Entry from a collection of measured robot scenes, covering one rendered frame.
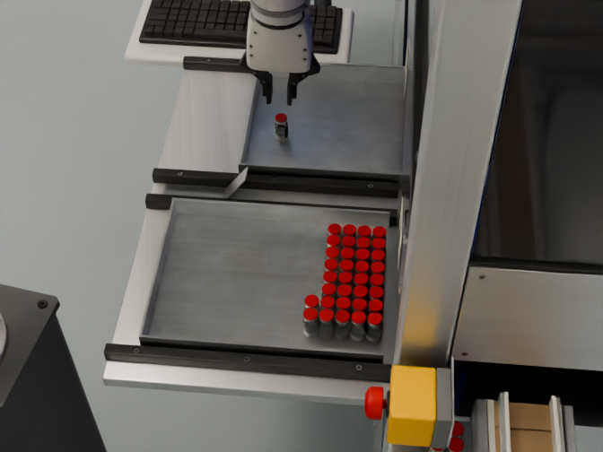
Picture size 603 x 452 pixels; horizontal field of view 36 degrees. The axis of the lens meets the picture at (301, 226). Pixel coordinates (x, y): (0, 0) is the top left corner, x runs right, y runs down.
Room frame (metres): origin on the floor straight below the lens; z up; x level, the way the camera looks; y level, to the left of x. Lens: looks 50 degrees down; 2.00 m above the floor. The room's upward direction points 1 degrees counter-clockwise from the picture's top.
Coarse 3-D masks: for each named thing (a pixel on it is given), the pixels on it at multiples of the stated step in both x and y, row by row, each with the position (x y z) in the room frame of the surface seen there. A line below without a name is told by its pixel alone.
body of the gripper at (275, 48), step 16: (304, 16) 1.14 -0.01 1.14; (256, 32) 1.12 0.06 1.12; (272, 32) 1.12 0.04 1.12; (288, 32) 1.12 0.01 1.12; (304, 32) 1.12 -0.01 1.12; (256, 48) 1.12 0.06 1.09; (272, 48) 1.12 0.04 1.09; (288, 48) 1.12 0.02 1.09; (304, 48) 1.12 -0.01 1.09; (256, 64) 1.13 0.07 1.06; (272, 64) 1.12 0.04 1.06; (288, 64) 1.12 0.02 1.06; (304, 64) 1.12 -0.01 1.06
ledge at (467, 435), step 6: (468, 426) 0.59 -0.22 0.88; (468, 432) 0.58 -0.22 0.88; (462, 438) 0.58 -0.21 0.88; (468, 438) 0.58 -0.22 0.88; (390, 444) 0.57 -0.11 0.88; (468, 444) 0.57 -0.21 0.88; (390, 450) 0.56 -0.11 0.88; (396, 450) 0.56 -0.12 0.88; (402, 450) 0.56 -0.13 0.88; (408, 450) 0.56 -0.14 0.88; (414, 450) 0.56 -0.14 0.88; (420, 450) 0.56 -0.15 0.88; (426, 450) 0.56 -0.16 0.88; (468, 450) 0.56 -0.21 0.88
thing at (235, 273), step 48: (192, 240) 0.92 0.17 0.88; (240, 240) 0.92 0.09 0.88; (288, 240) 0.91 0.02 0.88; (192, 288) 0.83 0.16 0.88; (240, 288) 0.82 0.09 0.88; (288, 288) 0.82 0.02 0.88; (384, 288) 0.82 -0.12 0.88; (144, 336) 0.72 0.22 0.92; (192, 336) 0.74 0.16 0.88; (240, 336) 0.74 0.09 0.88; (288, 336) 0.74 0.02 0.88
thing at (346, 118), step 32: (320, 64) 1.29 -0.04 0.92; (256, 96) 1.24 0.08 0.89; (320, 96) 1.24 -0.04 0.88; (352, 96) 1.24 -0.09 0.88; (384, 96) 1.24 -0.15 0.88; (256, 128) 1.16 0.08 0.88; (288, 128) 1.16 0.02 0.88; (320, 128) 1.16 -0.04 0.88; (352, 128) 1.16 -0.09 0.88; (384, 128) 1.16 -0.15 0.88; (256, 160) 1.09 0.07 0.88; (288, 160) 1.09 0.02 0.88; (320, 160) 1.09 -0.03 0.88; (352, 160) 1.09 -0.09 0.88; (384, 160) 1.08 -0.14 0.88
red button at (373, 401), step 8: (368, 392) 0.57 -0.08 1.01; (376, 392) 0.57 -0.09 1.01; (368, 400) 0.56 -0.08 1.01; (376, 400) 0.56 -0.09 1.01; (384, 400) 0.57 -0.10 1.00; (368, 408) 0.55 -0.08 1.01; (376, 408) 0.55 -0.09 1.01; (384, 408) 0.56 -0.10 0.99; (368, 416) 0.55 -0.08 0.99; (376, 416) 0.54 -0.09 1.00
